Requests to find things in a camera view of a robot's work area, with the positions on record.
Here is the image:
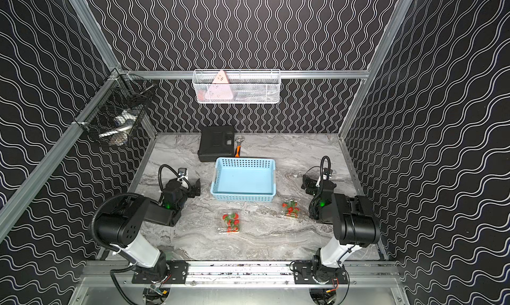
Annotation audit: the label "pink triangle card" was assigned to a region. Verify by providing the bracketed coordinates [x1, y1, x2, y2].
[204, 70, 234, 101]

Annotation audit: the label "clear plastic clamshell container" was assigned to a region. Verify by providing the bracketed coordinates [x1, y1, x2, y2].
[280, 197, 301, 219]

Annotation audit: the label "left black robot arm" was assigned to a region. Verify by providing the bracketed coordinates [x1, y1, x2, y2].
[89, 164, 201, 281]

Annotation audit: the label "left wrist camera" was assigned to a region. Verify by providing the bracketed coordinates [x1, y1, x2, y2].
[177, 168, 188, 182]

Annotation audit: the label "black wire mesh basket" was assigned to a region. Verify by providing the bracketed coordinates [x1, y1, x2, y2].
[77, 74, 157, 147]

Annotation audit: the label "aluminium front rail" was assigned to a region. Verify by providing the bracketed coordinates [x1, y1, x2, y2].
[79, 259, 401, 288]

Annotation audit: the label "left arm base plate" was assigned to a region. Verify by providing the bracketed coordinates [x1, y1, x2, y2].
[131, 261, 189, 285]

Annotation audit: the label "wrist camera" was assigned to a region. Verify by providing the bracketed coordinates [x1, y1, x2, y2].
[322, 168, 333, 180]
[177, 168, 188, 182]

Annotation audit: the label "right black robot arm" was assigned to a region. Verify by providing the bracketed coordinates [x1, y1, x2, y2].
[301, 156, 381, 284]

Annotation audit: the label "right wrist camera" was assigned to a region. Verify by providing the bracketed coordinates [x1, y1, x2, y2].
[322, 168, 333, 180]

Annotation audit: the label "orange handled tool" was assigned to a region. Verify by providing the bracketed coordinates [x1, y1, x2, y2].
[235, 136, 244, 158]

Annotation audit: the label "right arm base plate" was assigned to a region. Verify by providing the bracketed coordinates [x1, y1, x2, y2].
[289, 261, 348, 285]

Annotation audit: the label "white items in mesh basket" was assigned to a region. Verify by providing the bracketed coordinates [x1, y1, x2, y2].
[98, 110, 138, 146]

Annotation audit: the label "black box device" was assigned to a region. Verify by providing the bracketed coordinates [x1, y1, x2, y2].
[197, 126, 235, 162]

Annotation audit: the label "light blue plastic basket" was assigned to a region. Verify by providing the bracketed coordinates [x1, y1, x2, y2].
[211, 157, 276, 202]

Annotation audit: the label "white wire wall basket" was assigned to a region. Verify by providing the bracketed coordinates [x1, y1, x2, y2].
[192, 69, 282, 104]

